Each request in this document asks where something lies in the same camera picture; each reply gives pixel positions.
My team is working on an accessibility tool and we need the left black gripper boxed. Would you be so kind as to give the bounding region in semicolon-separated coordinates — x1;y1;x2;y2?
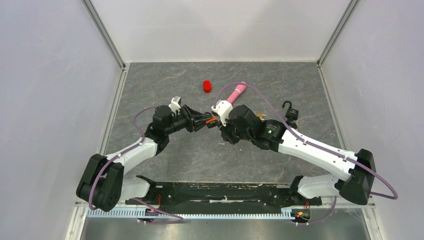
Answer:
164;104;213;135

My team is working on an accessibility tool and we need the orange black padlock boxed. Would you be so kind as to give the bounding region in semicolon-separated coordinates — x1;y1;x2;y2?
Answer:
205;116;219;129

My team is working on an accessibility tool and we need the black Kaijing padlock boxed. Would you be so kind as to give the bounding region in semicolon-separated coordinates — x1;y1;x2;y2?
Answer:
282;100;299;129

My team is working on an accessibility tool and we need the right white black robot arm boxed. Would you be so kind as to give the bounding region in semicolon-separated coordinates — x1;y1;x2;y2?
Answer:
211;100;376;205

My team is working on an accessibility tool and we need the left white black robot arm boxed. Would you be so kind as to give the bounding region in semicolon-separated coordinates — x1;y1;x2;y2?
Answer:
76;105;217;212

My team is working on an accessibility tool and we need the small brass padlock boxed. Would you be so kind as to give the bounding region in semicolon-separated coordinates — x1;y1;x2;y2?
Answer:
256;112;268;121

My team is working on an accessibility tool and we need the red plastic cap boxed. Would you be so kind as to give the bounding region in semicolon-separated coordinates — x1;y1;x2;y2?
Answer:
202;80;213;94

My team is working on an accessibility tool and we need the pink cylindrical wand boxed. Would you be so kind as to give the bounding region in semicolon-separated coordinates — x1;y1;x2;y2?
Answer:
226;81;247;104

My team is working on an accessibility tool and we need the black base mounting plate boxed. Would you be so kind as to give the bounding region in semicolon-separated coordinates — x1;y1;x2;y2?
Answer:
141;182;323;208

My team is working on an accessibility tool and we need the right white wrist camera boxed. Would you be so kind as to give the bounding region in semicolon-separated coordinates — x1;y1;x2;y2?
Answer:
211;100;233;126

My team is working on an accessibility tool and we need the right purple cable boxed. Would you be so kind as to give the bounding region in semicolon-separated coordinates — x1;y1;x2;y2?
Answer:
214;81;399;226

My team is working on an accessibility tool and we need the white slotted cable duct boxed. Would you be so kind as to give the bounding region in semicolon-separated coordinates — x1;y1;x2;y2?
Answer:
86;207;307;220

